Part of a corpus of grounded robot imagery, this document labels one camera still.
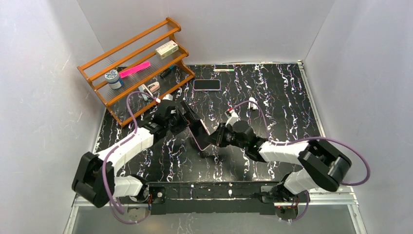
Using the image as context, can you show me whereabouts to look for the pink mini stapler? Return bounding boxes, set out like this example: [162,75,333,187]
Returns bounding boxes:
[147,81,160,92]

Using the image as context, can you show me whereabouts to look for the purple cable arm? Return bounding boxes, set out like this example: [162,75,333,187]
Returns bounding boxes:
[101,91,159,225]
[230,100,372,222]

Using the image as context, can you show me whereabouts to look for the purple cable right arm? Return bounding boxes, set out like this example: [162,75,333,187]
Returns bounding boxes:
[230,100,372,222]

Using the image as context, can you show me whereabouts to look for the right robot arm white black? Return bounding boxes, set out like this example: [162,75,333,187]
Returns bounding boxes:
[205,120,352,195]

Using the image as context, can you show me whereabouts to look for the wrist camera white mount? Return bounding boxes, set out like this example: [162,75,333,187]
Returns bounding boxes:
[162,94,173,101]
[225,108,239,127]

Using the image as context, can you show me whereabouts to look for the neon pink flat strip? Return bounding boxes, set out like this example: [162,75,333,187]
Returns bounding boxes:
[119,61,151,78]

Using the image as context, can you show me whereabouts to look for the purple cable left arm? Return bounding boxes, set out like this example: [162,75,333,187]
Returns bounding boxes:
[101,91,159,225]

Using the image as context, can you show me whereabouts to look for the black marker with blue cap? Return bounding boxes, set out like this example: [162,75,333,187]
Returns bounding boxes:
[159,65,176,79]

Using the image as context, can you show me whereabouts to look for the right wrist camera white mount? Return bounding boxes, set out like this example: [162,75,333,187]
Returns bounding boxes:
[225,108,239,127]

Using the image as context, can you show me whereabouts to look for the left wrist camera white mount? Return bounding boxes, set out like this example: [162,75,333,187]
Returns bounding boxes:
[162,94,173,101]

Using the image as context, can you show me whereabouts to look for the white box with red label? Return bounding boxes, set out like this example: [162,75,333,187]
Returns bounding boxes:
[155,40,179,59]

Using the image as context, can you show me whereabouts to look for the orange wooden shelf rack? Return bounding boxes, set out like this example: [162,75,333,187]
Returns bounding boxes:
[77,17,195,127]

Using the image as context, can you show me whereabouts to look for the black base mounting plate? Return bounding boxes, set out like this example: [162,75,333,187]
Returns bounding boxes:
[117,181,310,216]

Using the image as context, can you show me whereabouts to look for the aluminium rail frame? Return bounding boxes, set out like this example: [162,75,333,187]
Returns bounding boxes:
[63,59,369,234]

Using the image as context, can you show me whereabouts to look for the white green pen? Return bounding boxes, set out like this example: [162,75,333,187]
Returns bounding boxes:
[213,69,235,72]

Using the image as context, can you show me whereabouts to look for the small white stapler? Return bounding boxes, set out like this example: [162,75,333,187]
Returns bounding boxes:
[248,97,258,110]

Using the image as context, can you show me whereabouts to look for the phone with pink edge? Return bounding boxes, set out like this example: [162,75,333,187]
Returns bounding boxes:
[188,119,210,151]

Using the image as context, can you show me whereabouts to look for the white jar patterned lid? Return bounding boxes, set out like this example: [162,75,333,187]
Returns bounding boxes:
[104,69,123,90]

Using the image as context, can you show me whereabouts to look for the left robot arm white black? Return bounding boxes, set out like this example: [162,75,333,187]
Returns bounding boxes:
[72,99,209,213]

